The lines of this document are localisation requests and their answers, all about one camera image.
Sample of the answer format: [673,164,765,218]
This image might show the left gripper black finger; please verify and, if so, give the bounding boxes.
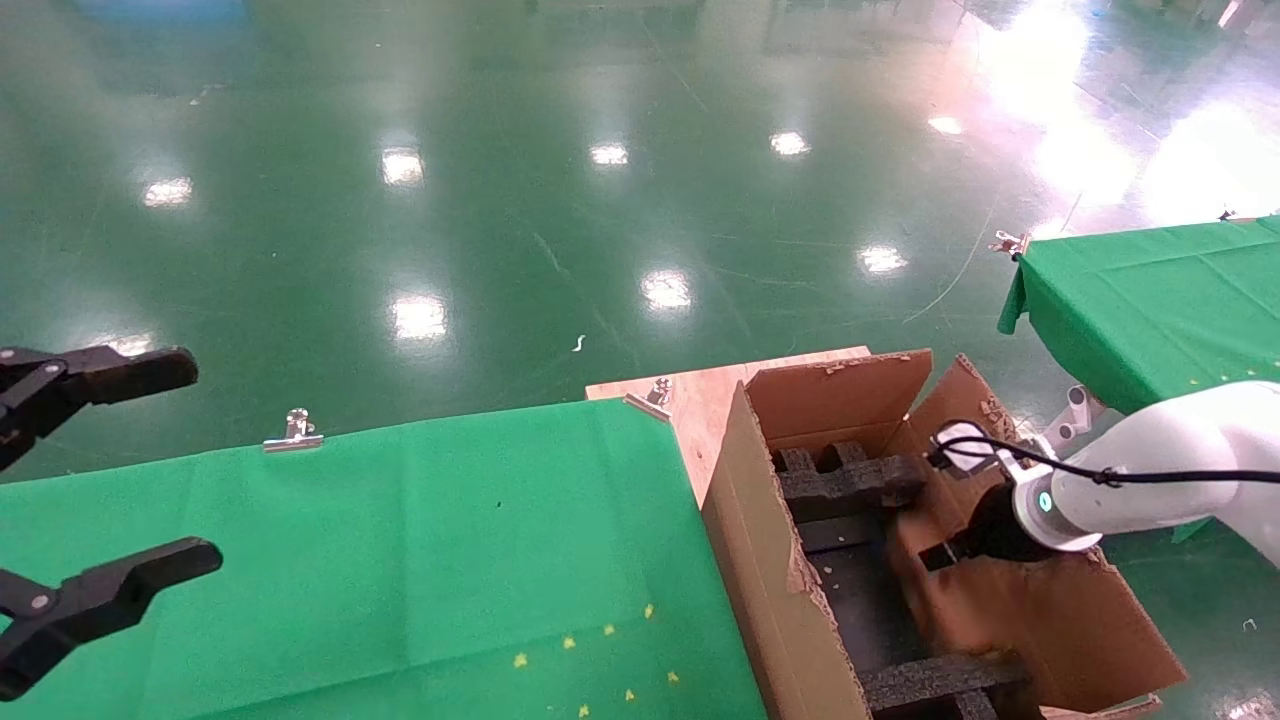
[0,346,199,471]
[0,538,224,701]

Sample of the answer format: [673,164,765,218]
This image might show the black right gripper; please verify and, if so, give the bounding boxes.
[918,485,1051,573]

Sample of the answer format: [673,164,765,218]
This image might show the large open brown carton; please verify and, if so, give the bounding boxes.
[700,348,1189,720]

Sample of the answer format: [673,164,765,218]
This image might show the flat grey device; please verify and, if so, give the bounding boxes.
[798,515,906,673]

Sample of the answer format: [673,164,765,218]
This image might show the large green table cloth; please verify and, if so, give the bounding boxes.
[0,398,766,720]

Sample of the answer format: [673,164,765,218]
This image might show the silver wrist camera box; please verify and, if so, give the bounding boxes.
[930,422,1023,479]

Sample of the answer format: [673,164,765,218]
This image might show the silver camera mounting bracket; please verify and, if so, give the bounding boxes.
[1040,385,1107,461]

